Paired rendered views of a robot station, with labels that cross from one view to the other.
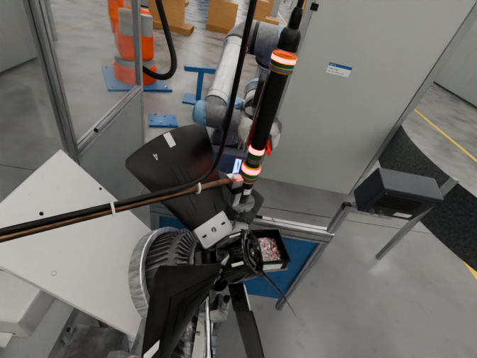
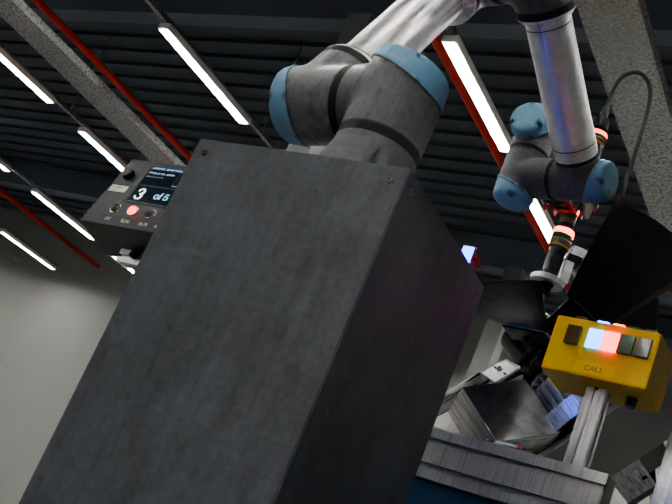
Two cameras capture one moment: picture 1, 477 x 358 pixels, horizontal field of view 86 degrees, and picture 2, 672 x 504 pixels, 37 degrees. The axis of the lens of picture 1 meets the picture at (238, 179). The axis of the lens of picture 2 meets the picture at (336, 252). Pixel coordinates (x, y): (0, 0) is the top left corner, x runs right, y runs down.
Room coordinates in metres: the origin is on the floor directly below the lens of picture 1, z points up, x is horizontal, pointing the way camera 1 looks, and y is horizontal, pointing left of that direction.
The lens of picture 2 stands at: (2.15, 0.97, 0.52)
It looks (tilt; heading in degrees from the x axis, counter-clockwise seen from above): 19 degrees up; 223
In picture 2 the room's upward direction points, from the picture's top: 23 degrees clockwise
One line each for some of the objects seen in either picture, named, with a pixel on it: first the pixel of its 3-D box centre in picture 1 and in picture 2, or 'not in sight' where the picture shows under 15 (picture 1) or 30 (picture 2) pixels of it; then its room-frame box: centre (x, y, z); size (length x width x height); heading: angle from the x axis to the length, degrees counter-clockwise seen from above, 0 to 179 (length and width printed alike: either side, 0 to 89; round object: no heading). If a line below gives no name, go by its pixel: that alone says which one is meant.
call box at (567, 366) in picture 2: not in sight; (606, 367); (0.81, 0.31, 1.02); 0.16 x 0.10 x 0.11; 97
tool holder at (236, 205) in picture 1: (241, 190); (557, 265); (0.48, -0.01, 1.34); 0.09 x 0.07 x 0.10; 132
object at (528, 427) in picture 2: not in sight; (503, 421); (0.53, 0.01, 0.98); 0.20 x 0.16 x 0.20; 97
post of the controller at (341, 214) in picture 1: (338, 218); not in sight; (0.90, -0.51, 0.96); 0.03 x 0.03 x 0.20; 7
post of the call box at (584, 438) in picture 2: not in sight; (587, 429); (0.81, 0.31, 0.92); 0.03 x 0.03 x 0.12; 7
